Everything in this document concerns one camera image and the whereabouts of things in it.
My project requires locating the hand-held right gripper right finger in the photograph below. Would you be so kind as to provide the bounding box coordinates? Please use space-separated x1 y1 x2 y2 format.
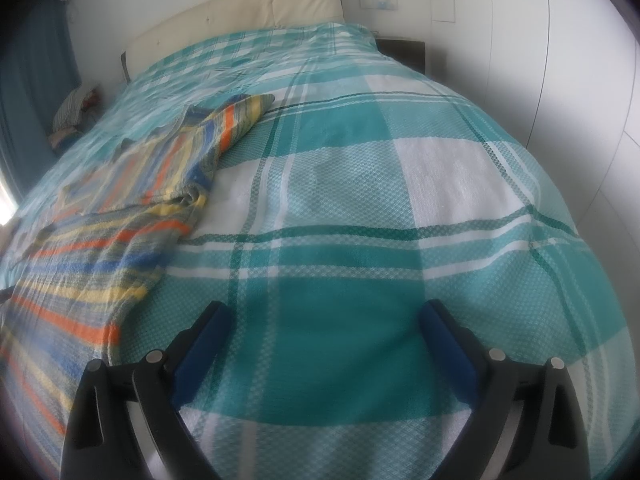
419 299 601 480

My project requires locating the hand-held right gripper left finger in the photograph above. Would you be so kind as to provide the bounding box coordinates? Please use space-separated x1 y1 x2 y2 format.
60 300 234 480

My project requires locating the striped knit sweater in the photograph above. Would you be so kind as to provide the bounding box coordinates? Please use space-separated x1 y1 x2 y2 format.
0 92 277 441

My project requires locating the pile of dark clothes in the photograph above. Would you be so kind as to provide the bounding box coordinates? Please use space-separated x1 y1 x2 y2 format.
48 89 102 151

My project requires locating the teal plaid blanket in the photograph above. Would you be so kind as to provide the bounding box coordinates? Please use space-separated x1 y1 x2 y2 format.
0 22 620 480

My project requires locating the grey striped cloth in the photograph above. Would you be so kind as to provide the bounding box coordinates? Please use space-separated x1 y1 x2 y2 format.
53 86 90 130

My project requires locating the white wardrobe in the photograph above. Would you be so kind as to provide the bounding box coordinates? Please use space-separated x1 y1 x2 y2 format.
427 0 640 311

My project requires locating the dark nightstand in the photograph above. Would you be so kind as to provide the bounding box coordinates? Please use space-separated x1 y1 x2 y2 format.
375 37 427 68

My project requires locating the teal curtain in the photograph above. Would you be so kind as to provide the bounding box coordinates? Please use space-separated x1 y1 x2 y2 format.
0 0 82 181

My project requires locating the cream padded headboard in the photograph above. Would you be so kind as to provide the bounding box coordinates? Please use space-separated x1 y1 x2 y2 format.
120 0 347 84

